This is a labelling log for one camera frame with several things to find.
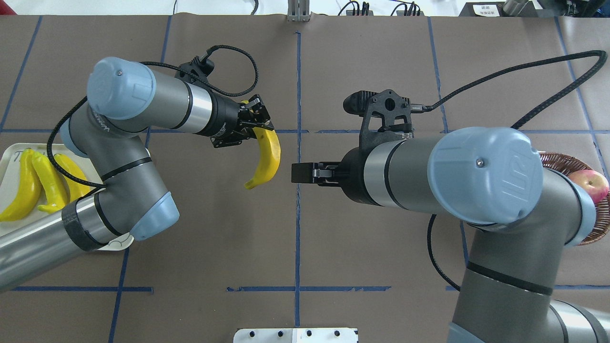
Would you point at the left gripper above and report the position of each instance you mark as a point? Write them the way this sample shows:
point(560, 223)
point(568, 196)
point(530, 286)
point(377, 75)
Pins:
point(224, 118)

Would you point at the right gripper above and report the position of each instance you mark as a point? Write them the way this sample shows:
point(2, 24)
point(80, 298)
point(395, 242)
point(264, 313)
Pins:
point(351, 174)

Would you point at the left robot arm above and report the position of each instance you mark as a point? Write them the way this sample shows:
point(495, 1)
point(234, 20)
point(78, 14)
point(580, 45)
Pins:
point(123, 99)

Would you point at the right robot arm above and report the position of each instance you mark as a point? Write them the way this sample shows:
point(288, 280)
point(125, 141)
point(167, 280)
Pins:
point(524, 216)

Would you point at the woven fruit basket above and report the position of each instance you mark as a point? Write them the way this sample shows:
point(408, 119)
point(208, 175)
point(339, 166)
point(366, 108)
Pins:
point(597, 213)

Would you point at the red yellow apple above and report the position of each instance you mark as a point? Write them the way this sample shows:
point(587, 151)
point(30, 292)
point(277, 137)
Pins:
point(593, 182)

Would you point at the aluminium frame post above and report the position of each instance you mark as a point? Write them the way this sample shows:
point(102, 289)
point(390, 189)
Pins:
point(298, 10)

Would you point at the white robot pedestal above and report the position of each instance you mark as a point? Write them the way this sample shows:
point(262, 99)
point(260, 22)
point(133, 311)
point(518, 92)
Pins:
point(297, 335)

